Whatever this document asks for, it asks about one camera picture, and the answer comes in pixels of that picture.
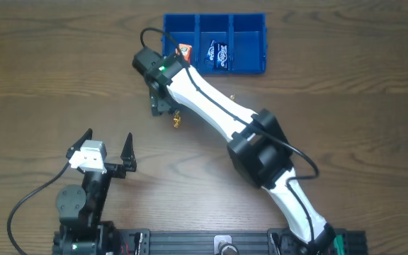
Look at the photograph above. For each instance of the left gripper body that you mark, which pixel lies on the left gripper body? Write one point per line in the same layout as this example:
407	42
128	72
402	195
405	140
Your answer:
115	170

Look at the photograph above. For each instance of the orange candy box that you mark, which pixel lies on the orange candy box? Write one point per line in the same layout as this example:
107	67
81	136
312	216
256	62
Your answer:
186	51

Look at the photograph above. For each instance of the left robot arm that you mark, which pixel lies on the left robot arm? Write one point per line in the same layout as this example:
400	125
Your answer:
90	198

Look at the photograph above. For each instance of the blue tray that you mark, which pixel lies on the blue tray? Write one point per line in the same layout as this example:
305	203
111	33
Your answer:
246	53

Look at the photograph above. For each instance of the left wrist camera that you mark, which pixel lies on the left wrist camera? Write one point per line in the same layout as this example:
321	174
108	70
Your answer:
89	156

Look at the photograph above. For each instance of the mounting rail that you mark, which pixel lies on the mounting rail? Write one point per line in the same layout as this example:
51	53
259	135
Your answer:
190	242

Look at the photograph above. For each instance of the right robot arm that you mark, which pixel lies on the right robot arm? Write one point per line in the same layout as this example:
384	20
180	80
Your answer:
207	99

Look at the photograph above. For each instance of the blue candy pack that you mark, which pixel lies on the blue candy pack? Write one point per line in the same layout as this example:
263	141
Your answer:
210	51
221	56

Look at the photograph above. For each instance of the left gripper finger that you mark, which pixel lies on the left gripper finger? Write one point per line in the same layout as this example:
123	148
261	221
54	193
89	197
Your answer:
129	156
80	141

